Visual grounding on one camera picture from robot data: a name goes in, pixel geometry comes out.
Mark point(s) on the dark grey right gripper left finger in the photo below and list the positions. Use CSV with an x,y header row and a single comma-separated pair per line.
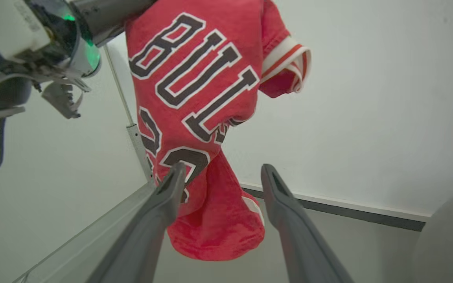
x,y
144,239

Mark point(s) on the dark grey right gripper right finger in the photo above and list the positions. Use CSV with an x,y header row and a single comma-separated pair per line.
x,y
301,243

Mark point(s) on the white left gripper green band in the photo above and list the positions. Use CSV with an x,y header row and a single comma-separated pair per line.
x,y
18,27

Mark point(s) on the red jersey with black lettering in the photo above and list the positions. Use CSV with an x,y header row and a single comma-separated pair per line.
x,y
195,98

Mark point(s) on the dark grey baseboard strip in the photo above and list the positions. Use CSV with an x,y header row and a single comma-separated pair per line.
x,y
348,212

